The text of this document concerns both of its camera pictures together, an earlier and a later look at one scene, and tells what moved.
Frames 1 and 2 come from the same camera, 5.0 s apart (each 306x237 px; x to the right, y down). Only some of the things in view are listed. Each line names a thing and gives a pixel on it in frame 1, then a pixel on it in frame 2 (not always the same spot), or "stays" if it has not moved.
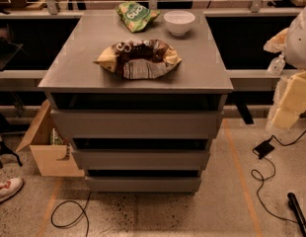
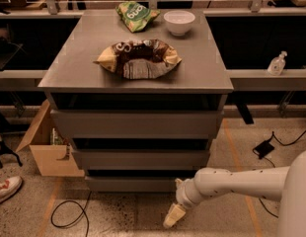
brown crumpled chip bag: [138, 59] stays
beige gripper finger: [284, 118] to [176, 212]
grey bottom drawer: [142, 184] stays
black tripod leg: [4, 150] stays
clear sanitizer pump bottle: [277, 64] stays
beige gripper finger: [278, 42] to [178, 182]
